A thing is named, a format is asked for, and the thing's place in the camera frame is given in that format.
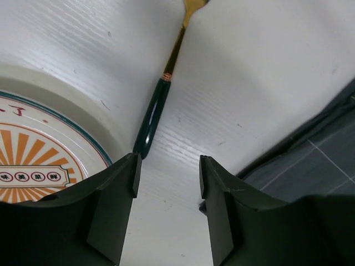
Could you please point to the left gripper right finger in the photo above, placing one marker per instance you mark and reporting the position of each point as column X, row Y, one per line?
column 249, row 227

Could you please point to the white orange patterned plate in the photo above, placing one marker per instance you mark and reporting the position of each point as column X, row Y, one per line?
column 52, row 135

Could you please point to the gold fork green handle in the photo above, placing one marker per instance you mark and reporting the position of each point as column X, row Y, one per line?
column 156, row 105

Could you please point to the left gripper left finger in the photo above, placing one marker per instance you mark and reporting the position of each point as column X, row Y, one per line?
column 84, row 224

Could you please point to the dark checked cloth placemat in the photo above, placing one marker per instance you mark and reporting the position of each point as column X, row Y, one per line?
column 316, row 159

